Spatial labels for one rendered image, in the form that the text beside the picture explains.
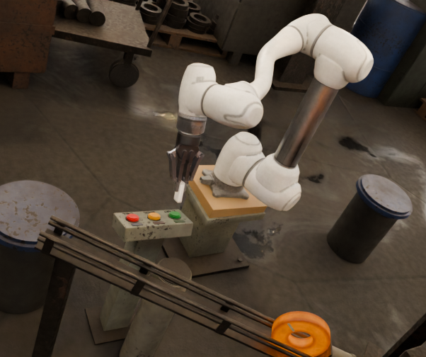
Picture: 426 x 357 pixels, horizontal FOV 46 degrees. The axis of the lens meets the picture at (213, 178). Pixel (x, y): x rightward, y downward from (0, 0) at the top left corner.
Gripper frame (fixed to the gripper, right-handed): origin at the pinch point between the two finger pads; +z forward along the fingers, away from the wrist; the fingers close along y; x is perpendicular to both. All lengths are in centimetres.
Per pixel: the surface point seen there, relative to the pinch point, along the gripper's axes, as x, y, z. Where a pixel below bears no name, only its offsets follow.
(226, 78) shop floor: 209, 146, -5
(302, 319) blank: -57, 10, 12
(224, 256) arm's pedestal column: 43, 57, 55
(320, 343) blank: -59, 16, 19
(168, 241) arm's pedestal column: 56, 31, 51
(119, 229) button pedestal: -1.0, -19.3, 12.1
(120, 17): 208, 51, -39
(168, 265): -9.4, -4.5, 21.7
